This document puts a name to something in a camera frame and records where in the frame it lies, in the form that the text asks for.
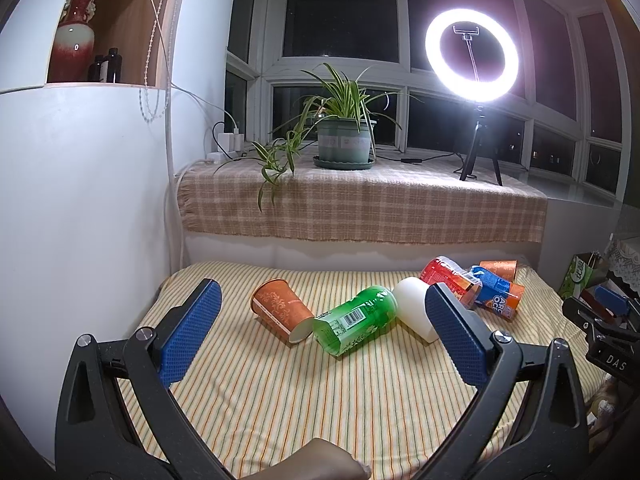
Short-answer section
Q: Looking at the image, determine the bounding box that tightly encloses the potted spider plant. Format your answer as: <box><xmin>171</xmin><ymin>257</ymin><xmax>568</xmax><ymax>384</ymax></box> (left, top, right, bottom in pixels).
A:
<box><xmin>214</xmin><ymin>62</ymin><xmax>404</xmax><ymax>212</ymax></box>

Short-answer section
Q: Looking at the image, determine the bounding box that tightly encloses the white power strip with plugs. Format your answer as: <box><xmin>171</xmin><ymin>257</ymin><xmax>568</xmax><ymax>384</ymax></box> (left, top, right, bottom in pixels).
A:
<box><xmin>205</xmin><ymin>122</ymin><xmax>246</xmax><ymax>164</ymax></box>

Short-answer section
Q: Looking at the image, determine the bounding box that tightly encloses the white bead chain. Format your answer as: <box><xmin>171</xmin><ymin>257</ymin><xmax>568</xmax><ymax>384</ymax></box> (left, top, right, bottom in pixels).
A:
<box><xmin>136</xmin><ymin>0</ymin><xmax>177</xmax><ymax>124</ymax></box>

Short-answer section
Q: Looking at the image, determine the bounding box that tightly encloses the plain orange paper cup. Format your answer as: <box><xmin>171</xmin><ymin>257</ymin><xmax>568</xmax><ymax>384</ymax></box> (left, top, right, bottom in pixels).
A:
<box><xmin>480</xmin><ymin>260</ymin><xmax>518</xmax><ymax>283</ymax></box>

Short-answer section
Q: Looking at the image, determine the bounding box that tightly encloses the green carton box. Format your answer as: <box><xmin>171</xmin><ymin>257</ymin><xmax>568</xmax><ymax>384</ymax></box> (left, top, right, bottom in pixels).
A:
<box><xmin>558</xmin><ymin>252</ymin><xmax>608</xmax><ymax>299</ymax></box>

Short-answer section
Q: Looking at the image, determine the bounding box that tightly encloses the striped yellow table cloth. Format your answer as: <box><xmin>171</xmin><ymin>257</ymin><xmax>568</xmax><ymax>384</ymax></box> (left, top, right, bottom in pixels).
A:
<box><xmin>117</xmin><ymin>260</ymin><xmax>604</xmax><ymax>480</ymax></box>

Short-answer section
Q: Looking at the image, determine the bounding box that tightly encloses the red paper cup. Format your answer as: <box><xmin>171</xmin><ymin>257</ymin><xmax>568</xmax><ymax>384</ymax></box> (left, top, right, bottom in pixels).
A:
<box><xmin>419</xmin><ymin>256</ymin><xmax>482</xmax><ymax>308</ymax></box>

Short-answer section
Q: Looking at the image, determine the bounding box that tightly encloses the operator hand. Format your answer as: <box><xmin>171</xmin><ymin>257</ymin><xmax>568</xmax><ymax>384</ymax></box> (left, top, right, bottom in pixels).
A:
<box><xmin>246</xmin><ymin>438</ymin><xmax>371</xmax><ymax>480</ymax></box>

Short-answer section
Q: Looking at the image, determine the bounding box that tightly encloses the white ring light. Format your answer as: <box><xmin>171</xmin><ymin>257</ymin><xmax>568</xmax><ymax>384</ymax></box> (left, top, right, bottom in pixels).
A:
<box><xmin>424</xmin><ymin>8</ymin><xmax>520</xmax><ymax>103</ymax></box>

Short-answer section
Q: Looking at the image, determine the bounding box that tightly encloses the black bottle on shelf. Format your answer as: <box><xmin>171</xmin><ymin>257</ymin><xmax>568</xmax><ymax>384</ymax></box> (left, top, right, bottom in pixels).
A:
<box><xmin>88</xmin><ymin>48</ymin><xmax>122</xmax><ymax>84</ymax></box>

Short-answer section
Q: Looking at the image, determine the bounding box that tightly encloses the blue and orange paper cup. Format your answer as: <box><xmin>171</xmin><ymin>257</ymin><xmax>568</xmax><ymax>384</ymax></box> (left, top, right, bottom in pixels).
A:
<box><xmin>470</xmin><ymin>266</ymin><xmax>525</xmax><ymax>320</ymax></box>

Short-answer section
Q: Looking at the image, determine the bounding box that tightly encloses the black light tripod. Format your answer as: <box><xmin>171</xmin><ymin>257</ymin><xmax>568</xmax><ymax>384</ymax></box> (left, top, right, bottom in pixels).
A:
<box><xmin>460</xmin><ymin>104</ymin><xmax>503</xmax><ymax>186</ymax></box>

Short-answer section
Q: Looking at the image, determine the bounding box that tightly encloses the white paper cup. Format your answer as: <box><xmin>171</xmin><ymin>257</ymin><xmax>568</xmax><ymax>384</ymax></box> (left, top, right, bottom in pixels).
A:
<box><xmin>393</xmin><ymin>276</ymin><xmax>438</xmax><ymax>344</ymax></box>

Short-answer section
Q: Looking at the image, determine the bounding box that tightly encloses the red and white vase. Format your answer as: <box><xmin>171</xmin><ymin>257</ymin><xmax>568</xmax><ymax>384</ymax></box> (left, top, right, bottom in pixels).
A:
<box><xmin>48</xmin><ymin>0</ymin><xmax>96</xmax><ymax>82</ymax></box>

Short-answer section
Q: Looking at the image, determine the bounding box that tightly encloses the white charging cable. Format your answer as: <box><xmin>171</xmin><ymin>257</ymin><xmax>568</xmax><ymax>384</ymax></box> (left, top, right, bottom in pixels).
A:
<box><xmin>130</xmin><ymin>0</ymin><xmax>241</xmax><ymax>276</ymax></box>

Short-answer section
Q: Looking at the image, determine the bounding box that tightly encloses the plaid beige sill cloth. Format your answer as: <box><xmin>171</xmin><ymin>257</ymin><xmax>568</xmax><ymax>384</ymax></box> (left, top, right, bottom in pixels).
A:
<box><xmin>177</xmin><ymin>156</ymin><xmax>548</xmax><ymax>245</ymax></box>

